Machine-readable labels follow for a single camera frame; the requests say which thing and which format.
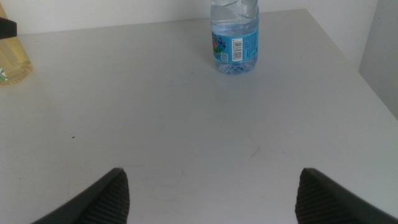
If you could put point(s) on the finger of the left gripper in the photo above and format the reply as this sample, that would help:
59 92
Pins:
7 28

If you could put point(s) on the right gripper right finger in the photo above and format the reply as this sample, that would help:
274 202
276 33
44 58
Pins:
323 202

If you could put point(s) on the yellow tea bottle green label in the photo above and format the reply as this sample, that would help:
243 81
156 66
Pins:
14 59

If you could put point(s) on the clear water bottle blue cap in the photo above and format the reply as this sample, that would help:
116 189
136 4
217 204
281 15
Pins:
234 46

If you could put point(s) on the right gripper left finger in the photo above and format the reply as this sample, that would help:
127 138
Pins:
102 202

